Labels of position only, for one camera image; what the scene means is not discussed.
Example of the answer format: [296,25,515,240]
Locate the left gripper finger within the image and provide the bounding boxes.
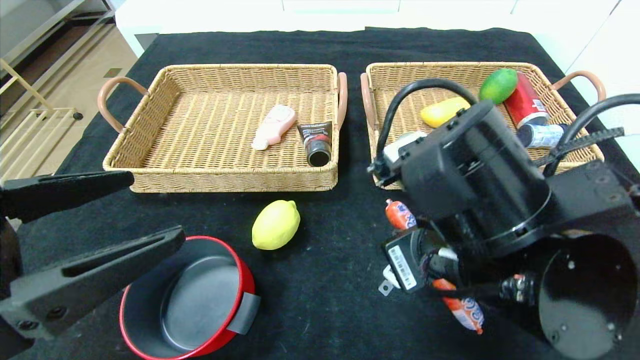
[0,170,135,224]
[0,225,186,342]

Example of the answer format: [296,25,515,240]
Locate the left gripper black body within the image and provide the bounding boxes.
[0,214,24,360]

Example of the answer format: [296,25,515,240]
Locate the orange sausage stick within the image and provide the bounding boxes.
[384,198,486,336]

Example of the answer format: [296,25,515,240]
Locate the yellow mango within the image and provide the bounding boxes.
[420,96,472,129]

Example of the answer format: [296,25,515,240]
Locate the rectangular wicker basket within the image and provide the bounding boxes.
[360,61,606,191]
[97,63,348,194]

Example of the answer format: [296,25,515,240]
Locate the yellow wooden rack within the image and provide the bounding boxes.
[0,58,85,176]

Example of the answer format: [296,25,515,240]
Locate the red pot black interior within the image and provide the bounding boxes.
[118,236,262,360]

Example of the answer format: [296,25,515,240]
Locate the grey metal shelf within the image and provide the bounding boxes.
[0,0,117,68]

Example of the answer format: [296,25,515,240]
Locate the yellow lemon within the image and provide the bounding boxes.
[251,200,301,251]

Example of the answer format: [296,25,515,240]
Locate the pink lotion bottle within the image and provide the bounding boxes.
[251,105,297,151]

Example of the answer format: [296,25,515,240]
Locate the black cosmetic tube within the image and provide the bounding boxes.
[297,121,334,168]

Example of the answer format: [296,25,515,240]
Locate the black tablecloth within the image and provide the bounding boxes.
[0,27,640,360]

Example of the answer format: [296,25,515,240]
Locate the clear plastic razor case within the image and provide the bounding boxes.
[378,265,401,297]

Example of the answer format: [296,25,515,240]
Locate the green oval fruit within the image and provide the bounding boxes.
[478,68,519,105]

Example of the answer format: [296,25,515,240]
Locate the red drink can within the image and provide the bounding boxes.
[503,72,549,130]

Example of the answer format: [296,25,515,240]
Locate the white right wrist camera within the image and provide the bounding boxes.
[382,131,428,168]

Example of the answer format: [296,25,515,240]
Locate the smooth black camera cable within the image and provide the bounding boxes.
[375,78,478,163]

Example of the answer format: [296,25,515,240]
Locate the braided cable white tag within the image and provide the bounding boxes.
[535,127,626,166]

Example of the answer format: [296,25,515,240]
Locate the smooth black cable loop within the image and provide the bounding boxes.
[545,94,640,176]

